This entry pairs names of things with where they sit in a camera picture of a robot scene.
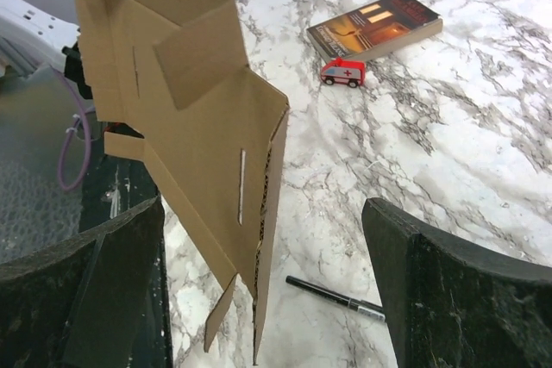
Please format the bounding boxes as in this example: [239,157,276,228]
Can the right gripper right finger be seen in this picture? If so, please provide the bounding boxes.
[361,197,551,367]

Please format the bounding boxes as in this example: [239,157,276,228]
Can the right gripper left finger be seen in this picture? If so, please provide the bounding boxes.
[1,196,165,367]

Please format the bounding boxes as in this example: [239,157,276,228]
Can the brown cardboard box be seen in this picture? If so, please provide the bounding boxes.
[74,0,290,347]

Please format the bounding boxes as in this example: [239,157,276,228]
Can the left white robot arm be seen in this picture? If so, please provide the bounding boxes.
[1,0,92,99]

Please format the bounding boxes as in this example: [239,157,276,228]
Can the black pen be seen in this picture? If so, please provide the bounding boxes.
[285,276,386,323]

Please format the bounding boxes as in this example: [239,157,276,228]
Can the red toy ambulance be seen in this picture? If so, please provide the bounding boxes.
[320,58,366,88]

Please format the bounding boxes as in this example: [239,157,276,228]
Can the dark paperback book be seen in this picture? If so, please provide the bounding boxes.
[306,0,443,62]

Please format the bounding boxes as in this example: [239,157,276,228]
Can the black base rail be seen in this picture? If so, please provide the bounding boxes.
[79,122,173,368]

